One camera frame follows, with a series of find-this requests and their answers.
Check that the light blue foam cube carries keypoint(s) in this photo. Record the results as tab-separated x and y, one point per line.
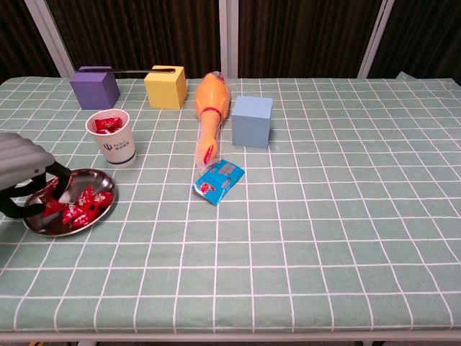
250	126

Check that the round stainless steel plate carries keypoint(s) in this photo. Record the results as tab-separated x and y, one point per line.
90	178

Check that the green checked tablecloth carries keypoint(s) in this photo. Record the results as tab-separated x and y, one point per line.
324	216

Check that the white table frame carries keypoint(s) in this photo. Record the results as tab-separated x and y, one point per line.
230	337

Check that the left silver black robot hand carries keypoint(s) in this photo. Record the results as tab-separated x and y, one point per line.
21	158

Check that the blue snack packet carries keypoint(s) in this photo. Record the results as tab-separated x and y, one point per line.
216	182

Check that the purple foam cube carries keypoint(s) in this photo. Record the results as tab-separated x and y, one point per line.
93	92

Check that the white paper cup blue logo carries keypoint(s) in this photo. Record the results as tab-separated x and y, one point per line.
117	147

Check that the yellow foam cube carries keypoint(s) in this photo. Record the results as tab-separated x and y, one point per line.
164	92

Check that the white partition frame post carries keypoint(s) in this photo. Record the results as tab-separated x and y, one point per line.
375	36
48	32
228	36

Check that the orange rubber chicken toy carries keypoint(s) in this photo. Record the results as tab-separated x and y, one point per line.
212	97

